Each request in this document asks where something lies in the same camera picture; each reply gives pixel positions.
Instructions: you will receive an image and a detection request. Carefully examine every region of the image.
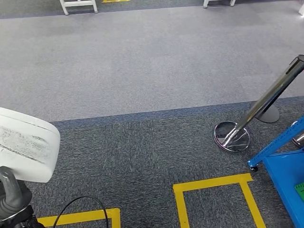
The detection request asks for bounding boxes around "white desk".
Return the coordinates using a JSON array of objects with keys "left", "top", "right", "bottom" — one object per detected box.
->
[
  {"left": 203, "top": 0, "right": 236, "bottom": 9},
  {"left": 59, "top": 0, "right": 98, "bottom": 16}
]

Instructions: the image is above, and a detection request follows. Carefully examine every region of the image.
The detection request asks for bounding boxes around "black cable loop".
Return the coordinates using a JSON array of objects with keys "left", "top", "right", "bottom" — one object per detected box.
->
[{"left": 52, "top": 196, "right": 109, "bottom": 228}]

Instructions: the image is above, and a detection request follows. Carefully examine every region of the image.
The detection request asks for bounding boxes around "grey stanchion base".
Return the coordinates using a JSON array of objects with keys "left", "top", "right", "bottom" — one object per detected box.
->
[{"left": 249, "top": 101, "right": 280, "bottom": 124}]

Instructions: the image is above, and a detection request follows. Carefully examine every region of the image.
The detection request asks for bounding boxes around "white curved plastic part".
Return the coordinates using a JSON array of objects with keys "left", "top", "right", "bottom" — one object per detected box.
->
[{"left": 0, "top": 107, "right": 61, "bottom": 183}]

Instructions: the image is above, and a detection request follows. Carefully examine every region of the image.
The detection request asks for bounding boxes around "blue metal shelf rack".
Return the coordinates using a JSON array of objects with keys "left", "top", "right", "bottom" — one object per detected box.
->
[{"left": 247, "top": 116, "right": 304, "bottom": 228}]

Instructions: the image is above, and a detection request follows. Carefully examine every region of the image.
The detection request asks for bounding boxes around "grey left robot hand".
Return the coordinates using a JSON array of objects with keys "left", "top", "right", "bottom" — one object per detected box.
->
[{"left": 0, "top": 166, "right": 32, "bottom": 221}]

